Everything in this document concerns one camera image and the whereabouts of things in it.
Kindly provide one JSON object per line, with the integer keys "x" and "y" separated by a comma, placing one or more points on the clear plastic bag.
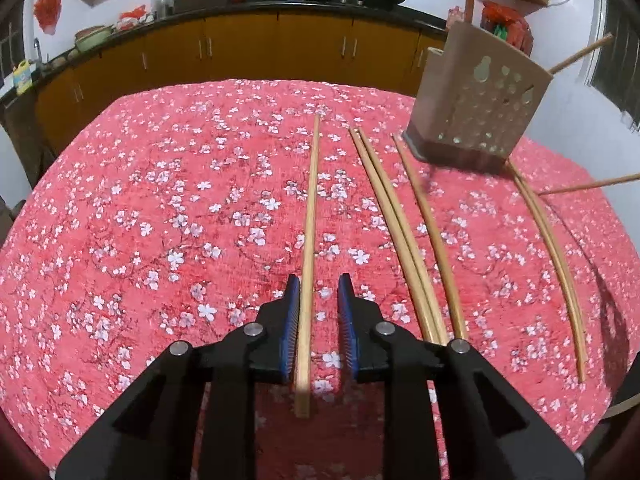
{"x": 162, "y": 1}

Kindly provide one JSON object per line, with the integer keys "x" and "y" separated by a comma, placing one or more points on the green basin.
{"x": 92, "y": 37}

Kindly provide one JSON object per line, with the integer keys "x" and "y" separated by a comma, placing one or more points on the small red plastic bag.
{"x": 132, "y": 16}

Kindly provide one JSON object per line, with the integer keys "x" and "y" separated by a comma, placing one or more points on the barred window by sink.
{"x": 11, "y": 45}

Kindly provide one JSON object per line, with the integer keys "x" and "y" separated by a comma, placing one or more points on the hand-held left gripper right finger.
{"x": 346, "y": 330}

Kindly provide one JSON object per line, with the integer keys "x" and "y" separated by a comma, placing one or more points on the black kitchen countertop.
{"x": 260, "y": 7}

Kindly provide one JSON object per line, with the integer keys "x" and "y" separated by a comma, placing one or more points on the hanging red plastic bag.
{"x": 49, "y": 10}

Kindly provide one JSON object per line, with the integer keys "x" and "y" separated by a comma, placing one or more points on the metal faucet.
{"x": 37, "y": 50}

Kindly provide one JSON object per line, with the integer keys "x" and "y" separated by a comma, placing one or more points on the yellow detergent bottle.
{"x": 23, "y": 77}

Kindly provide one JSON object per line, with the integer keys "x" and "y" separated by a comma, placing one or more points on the wooden lower kitchen cabinets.
{"x": 240, "y": 45}

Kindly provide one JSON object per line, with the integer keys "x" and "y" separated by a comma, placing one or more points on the red floral tablecloth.
{"x": 150, "y": 210}

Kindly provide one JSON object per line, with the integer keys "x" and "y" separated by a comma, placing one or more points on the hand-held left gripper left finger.
{"x": 292, "y": 330}

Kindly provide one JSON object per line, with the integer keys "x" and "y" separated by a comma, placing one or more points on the pink bottle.
{"x": 456, "y": 16}

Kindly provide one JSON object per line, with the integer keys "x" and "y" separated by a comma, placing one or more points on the beige perforated chopstick holder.
{"x": 475, "y": 100}

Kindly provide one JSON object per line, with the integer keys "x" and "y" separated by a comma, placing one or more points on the large red plastic bags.
{"x": 507, "y": 22}

